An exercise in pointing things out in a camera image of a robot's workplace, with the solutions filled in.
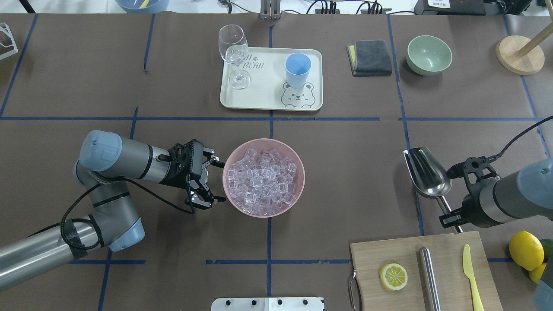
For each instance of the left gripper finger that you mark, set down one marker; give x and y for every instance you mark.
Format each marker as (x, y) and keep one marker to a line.
(200, 195)
(211, 159)

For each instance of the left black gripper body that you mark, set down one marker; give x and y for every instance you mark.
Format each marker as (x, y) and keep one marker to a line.
(178, 179)

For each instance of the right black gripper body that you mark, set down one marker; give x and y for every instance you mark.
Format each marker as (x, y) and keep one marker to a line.
(474, 212)

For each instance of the metal ice scoop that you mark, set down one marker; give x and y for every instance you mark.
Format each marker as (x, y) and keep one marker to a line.
(428, 176)

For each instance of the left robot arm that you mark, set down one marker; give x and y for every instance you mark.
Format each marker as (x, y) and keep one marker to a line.
(107, 163)

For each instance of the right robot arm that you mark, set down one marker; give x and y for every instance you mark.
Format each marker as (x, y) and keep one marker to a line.
(493, 201)

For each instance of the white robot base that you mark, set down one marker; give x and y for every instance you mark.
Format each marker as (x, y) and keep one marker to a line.
(269, 304)

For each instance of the clear ice cubes pile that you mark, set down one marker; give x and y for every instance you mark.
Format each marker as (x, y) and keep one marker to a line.
(263, 183)

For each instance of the wooden cup stand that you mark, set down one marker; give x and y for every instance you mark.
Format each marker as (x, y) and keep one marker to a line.
(522, 55)

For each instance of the light blue cup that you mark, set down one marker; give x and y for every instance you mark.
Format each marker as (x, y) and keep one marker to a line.
(297, 67)

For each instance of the pink bowl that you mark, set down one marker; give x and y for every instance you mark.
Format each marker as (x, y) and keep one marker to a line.
(266, 144)

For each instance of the cream bear tray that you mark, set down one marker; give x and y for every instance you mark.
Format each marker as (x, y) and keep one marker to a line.
(269, 89)

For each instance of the yellow lemon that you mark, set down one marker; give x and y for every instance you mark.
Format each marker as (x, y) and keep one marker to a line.
(526, 250)
(536, 274)

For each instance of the yellow plastic knife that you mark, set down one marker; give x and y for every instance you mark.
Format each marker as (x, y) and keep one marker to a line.
(469, 273)

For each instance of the green lime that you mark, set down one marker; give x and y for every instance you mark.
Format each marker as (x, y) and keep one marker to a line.
(547, 245)

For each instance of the clear wine glass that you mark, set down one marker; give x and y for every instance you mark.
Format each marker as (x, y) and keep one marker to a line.
(233, 48)

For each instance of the green bowl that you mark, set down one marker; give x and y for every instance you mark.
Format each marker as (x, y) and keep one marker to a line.
(428, 55)

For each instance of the metal rod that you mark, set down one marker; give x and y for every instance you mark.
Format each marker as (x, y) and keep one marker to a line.
(430, 290)

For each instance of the lemon slice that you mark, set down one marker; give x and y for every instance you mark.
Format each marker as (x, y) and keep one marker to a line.
(393, 276)

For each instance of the grey folded cloth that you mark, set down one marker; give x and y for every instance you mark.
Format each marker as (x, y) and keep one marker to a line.
(369, 58)

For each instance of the blue bowl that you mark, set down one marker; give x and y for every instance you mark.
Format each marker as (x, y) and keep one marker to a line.
(132, 6)

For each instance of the aluminium frame post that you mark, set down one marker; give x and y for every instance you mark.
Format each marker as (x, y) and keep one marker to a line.
(270, 9)

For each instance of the white wire cup rack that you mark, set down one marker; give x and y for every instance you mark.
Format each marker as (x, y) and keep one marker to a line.
(8, 45)

